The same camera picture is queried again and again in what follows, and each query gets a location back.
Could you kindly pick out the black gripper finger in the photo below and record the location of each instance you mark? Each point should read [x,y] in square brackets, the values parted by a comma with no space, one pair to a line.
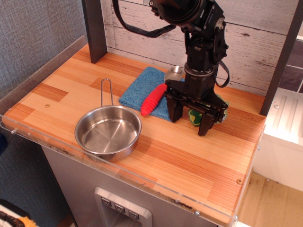
[175,108]
[206,124]

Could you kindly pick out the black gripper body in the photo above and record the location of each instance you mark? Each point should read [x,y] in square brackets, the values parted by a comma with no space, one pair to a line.
[197,90]

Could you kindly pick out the green toy pepper half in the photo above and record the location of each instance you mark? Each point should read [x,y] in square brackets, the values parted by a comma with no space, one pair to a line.
[195,117]

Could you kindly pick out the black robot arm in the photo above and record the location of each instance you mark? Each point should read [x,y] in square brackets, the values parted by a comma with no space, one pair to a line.
[203,25]

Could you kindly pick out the blue folded cloth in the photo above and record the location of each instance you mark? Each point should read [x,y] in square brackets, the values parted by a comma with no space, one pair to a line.
[134,96]

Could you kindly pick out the stainless steel pan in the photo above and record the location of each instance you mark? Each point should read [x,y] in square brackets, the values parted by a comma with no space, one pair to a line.
[110,132]

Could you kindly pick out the silver dispenser button panel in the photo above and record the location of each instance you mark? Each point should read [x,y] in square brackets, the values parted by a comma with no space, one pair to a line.
[116,211]

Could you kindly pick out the clear acrylic edge guard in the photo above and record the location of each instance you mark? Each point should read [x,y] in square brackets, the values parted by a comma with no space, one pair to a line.
[204,175]

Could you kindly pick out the orange object bottom left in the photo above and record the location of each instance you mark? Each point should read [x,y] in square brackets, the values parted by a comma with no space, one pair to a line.
[27,222]

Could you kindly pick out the red handled metal spoon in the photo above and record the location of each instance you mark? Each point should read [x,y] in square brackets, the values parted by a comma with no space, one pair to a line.
[152,100]

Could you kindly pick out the dark right shelf post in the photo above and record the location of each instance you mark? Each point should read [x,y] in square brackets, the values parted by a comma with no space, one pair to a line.
[283,59]

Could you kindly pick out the dark shelf post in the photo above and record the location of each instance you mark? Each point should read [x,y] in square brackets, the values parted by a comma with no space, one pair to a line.
[283,59]
[95,29]

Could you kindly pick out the dark left shelf post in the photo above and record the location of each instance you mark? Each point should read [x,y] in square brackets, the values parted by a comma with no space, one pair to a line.
[95,29]

